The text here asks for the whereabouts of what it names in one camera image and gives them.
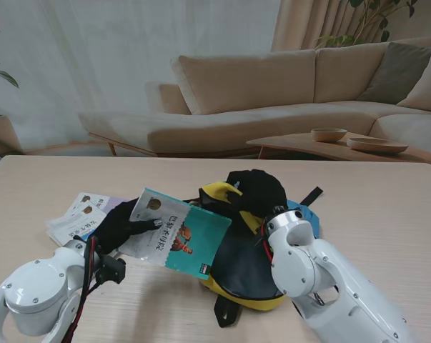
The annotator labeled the green plant with long leaves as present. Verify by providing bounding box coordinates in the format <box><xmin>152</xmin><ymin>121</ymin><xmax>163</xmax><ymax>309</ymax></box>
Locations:
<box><xmin>0</xmin><ymin>21</ymin><xmax>19</xmax><ymax>89</ymax></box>

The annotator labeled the white sheer curtain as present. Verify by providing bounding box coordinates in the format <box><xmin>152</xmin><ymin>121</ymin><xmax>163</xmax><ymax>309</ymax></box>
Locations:
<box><xmin>0</xmin><ymin>0</ymin><xmax>282</xmax><ymax>154</ymax></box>

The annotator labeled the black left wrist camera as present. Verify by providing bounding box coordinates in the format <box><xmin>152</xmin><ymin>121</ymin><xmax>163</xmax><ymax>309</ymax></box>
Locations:
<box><xmin>95</xmin><ymin>252</ymin><xmax>127</xmax><ymax>285</ymax></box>

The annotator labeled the teal cover book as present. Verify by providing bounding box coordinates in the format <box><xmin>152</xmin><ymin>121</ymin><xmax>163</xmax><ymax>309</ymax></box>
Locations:
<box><xmin>117</xmin><ymin>187</ymin><xmax>233</xmax><ymax>282</ymax></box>

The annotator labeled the beige corner sofa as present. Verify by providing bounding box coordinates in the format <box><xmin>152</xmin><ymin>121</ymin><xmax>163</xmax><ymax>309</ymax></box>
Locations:
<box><xmin>78</xmin><ymin>37</ymin><xmax>431</xmax><ymax>158</ymax></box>

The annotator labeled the grey sofa cushion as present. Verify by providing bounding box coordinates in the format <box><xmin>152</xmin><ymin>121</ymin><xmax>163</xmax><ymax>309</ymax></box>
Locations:
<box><xmin>356</xmin><ymin>41</ymin><xmax>431</xmax><ymax>104</ymax></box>

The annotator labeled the tall green leafy plant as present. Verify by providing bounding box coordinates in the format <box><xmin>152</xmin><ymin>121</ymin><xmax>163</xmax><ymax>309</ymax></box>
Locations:
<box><xmin>314</xmin><ymin>0</ymin><xmax>420</xmax><ymax>49</ymax></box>

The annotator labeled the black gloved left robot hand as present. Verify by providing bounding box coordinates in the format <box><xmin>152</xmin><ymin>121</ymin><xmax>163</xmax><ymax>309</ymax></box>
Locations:
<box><xmin>93</xmin><ymin>199</ymin><xmax>162</xmax><ymax>257</ymax></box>

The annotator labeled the small deep wooden bowl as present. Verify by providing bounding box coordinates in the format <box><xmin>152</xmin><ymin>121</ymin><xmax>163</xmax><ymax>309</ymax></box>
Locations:
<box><xmin>310</xmin><ymin>128</ymin><xmax>348</xmax><ymax>143</ymax></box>

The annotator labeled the beige plant pot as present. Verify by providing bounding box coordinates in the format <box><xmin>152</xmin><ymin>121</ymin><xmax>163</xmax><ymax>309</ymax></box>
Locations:
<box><xmin>0</xmin><ymin>114</ymin><xmax>23</xmax><ymax>155</ymax></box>

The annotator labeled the blue cover book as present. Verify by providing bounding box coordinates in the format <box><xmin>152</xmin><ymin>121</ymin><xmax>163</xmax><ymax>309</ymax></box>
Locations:
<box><xmin>45</xmin><ymin>204</ymin><xmax>107</xmax><ymax>247</ymax></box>

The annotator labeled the wooden coffee table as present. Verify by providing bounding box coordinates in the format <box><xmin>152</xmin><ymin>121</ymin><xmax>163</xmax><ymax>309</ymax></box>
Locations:
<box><xmin>246</xmin><ymin>131</ymin><xmax>431</xmax><ymax>169</ymax></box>

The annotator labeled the purple cover book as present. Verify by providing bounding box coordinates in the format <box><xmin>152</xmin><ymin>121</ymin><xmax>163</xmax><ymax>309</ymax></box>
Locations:
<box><xmin>71</xmin><ymin>192</ymin><xmax>125</xmax><ymax>215</ymax></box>

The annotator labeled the beige pleated curtain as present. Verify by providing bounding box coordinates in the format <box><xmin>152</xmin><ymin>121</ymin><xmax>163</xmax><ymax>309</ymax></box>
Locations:
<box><xmin>271</xmin><ymin>0</ymin><xmax>431</xmax><ymax>53</ymax></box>

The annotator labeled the beige sofa cushion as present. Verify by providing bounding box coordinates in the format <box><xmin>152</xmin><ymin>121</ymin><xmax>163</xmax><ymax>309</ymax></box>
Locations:
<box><xmin>397</xmin><ymin>51</ymin><xmax>431</xmax><ymax>115</ymax></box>

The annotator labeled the red black arm cable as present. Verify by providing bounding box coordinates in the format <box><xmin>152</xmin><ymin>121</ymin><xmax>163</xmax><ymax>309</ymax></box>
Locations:
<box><xmin>63</xmin><ymin>237</ymin><xmax>105</xmax><ymax>343</ymax></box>
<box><xmin>259</xmin><ymin>221</ymin><xmax>275</xmax><ymax>265</ymax></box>

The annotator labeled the red black right arm cable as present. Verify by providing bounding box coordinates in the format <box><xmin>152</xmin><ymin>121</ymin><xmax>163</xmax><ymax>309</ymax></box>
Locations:
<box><xmin>259</xmin><ymin>221</ymin><xmax>275</xmax><ymax>265</ymax></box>

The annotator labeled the wide shallow wooden bowl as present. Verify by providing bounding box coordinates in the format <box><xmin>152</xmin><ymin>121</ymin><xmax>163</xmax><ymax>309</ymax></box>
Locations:
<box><xmin>346</xmin><ymin>137</ymin><xmax>410</xmax><ymax>154</ymax></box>

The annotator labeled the blue and yellow school bag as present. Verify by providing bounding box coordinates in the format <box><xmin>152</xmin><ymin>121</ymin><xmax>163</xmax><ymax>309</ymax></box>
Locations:
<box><xmin>188</xmin><ymin>180</ymin><xmax>325</xmax><ymax>328</ymax></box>

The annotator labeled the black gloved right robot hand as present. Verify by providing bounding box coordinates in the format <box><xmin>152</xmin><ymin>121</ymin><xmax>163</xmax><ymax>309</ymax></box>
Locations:
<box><xmin>224</xmin><ymin>169</ymin><xmax>288</xmax><ymax>217</ymax></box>

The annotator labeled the red black left arm cable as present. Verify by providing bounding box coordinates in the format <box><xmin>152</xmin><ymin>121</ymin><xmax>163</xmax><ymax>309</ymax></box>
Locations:
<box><xmin>63</xmin><ymin>237</ymin><xmax>105</xmax><ymax>343</ymax></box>

